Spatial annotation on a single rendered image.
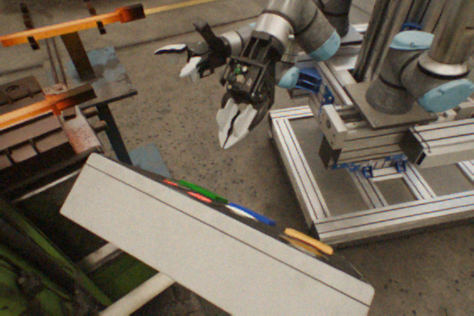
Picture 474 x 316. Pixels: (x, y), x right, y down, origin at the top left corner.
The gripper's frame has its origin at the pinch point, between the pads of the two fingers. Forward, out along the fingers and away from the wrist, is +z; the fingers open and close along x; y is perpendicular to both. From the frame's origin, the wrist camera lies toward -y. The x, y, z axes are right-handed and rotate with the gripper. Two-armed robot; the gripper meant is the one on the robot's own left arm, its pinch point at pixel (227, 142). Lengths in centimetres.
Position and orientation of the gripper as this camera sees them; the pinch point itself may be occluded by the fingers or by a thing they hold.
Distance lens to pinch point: 58.2
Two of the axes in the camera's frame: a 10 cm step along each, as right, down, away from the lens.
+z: -4.0, 9.0, -1.5
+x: 8.8, 3.4, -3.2
